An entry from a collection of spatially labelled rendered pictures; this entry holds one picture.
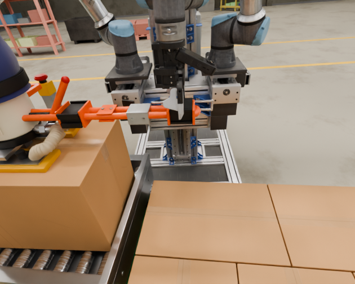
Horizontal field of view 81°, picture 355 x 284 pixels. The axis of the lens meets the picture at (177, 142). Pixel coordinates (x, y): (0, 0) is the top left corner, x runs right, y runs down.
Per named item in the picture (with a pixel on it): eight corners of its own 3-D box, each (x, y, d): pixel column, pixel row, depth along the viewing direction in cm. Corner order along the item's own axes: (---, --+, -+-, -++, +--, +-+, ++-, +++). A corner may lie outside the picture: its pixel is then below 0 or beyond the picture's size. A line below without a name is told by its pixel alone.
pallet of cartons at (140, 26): (127, 34, 772) (124, 20, 745) (153, 32, 770) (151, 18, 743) (120, 41, 670) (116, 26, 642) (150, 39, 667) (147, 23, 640)
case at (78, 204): (-21, 247, 91) (-102, 185, 66) (35, 178, 122) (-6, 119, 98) (114, 252, 85) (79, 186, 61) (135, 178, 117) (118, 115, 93)
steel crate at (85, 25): (80, 39, 753) (73, 17, 711) (108, 37, 749) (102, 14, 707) (71, 44, 687) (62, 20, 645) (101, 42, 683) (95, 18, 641)
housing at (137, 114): (128, 125, 67) (125, 113, 64) (133, 115, 72) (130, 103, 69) (150, 125, 66) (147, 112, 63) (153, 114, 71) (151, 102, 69)
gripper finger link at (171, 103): (164, 119, 63) (163, 88, 61) (183, 119, 63) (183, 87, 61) (163, 121, 60) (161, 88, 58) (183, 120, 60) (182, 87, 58)
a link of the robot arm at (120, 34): (119, 55, 102) (112, 23, 94) (109, 50, 111) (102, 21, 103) (141, 50, 107) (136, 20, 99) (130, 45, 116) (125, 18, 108)
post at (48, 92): (91, 197, 178) (34, 84, 117) (94, 191, 183) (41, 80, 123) (98, 198, 177) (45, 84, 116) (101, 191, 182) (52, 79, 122)
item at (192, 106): (167, 125, 65) (165, 111, 62) (169, 113, 70) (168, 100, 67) (195, 125, 64) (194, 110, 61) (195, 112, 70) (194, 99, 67)
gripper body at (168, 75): (159, 80, 65) (154, 38, 58) (187, 80, 64) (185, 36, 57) (155, 91, 59) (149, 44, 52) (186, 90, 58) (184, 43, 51)
